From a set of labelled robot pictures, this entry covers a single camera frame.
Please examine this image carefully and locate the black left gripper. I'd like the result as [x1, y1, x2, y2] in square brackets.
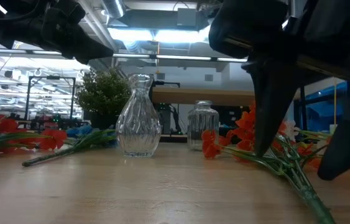
[39, 0, 114, 65]

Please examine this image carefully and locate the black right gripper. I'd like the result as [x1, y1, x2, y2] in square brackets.
[208, 0, 350, 158]

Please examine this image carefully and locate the orange and white flower bunch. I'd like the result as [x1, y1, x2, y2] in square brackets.
[201, 101, 337, 224]

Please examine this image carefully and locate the ribbed glass jar vase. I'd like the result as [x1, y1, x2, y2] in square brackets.
[187, 100, 220, 152]

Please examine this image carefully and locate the swirled bulbous glass vase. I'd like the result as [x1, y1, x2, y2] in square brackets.
[115, 73, 162, 158]

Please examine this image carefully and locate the blue artificial flower bunch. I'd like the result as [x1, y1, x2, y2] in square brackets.
[22, 124, 118, 167]

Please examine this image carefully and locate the red artificial flower bunch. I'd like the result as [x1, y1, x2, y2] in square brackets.
[0, 78, 68, 156]

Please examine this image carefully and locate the green potted plant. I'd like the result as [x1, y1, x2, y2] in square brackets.
[75, 68, 131, 130]

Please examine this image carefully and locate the yellow pole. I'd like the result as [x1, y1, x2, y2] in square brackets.
[333, 81, 338, 127]

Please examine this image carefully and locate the LED light bar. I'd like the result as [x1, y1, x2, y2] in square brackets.
[0, 48, 249, 63]

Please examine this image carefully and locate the grey ceiling box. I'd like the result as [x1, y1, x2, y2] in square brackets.
[177, 7, 198, 27]

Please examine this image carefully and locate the silver ceiling duct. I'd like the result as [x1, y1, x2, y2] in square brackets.
[101, 0, 126, 19]

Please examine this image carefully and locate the black background station frame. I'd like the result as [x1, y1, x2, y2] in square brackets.
[24, 75, 76, 121]

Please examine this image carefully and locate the wooden shelf with black frame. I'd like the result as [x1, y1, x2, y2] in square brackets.
[149, 81, 306, 144]

